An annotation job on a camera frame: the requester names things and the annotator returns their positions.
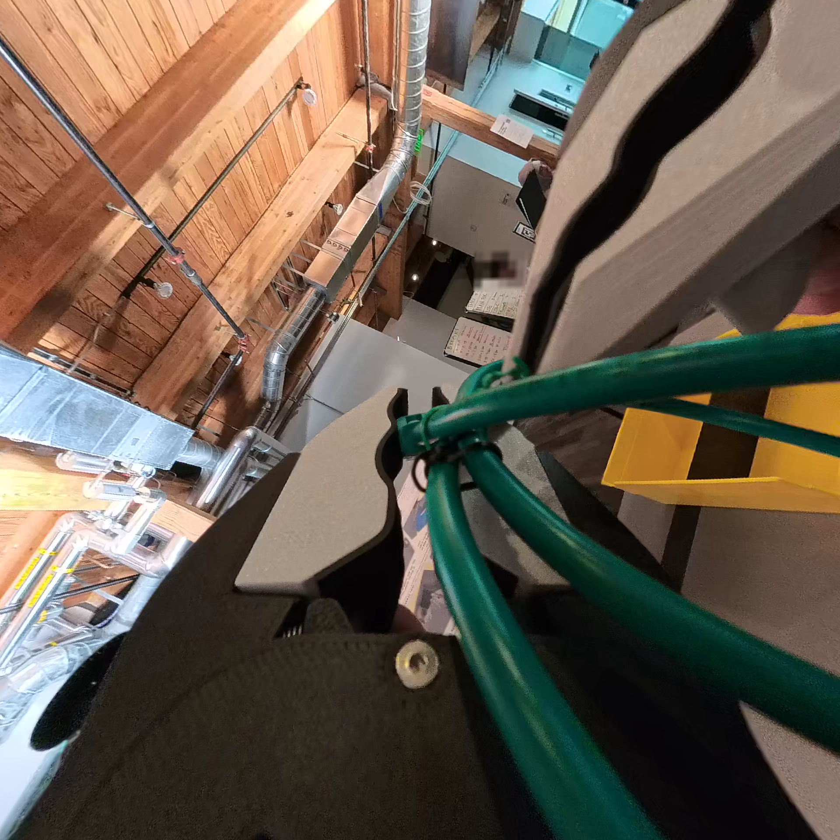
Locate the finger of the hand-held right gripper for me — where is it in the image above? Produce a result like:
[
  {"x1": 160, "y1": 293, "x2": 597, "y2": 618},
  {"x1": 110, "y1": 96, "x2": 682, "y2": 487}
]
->
[
  {"x1": 537, "y1": 0, "x2": 840, "y2": 374},
  {"x1": 511, "y1": 0, "x2": 778, "y2": 368}
]

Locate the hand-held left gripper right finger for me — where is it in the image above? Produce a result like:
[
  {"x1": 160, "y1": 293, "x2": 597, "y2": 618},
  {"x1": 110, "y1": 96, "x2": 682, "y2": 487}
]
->
[{"x1": 430, "y1": 387, "x2": 581, "y2": 592}]

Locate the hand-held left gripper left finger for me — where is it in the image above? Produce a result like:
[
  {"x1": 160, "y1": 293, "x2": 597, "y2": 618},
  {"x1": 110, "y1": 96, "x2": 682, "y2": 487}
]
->
[{"x1": 235, "y1": 387, "x2": 408, "y2": 634}]

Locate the green cable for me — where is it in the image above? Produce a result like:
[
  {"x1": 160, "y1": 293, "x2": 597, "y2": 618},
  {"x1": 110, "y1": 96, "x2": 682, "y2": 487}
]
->
[{"x1": 397, "y1": 325, "x2": 840, "y2": 840}]

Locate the person's right hand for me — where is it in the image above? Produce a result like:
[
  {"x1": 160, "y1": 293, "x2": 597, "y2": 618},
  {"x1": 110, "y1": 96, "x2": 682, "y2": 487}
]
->
[{"x1": 794, "y1": 223, "x2": 840, "y2": 317}]

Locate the black twist tie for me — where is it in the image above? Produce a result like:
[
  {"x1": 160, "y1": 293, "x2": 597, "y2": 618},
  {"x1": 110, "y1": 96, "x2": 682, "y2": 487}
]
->
[{"x1": 412, "y1": 441, "x2": 503, "y2": 492}]

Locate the black and wooden document stand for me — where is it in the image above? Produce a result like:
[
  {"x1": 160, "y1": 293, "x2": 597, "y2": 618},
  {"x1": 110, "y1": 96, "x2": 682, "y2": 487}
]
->
[{"x1": 515, "y1": 171, "x2": 549, "y2": 227}]

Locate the printed instruction sheet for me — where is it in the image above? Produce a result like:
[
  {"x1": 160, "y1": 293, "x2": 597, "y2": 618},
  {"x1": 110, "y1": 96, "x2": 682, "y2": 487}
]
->
[{"x1": 397, "y1": 474, "x2": 460, "y2": 636}]

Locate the whiteboard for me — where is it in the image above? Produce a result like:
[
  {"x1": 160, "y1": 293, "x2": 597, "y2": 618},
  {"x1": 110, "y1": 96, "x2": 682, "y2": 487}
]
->
[{"x1": 445, "y1": 317, "x2": 513, "y2": 367}]

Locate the yellow plastic bin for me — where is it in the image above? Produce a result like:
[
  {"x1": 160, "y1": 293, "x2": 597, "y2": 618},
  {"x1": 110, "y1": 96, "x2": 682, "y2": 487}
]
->
[{"x1": 602, "y1": 314, "x2": 840, "y2": 514}]

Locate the silver ventilation duct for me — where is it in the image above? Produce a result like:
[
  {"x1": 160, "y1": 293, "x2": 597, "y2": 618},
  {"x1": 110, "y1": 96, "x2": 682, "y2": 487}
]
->
[{"x1": 262, "y1": 0, "x2": 431, "y2": 408}]

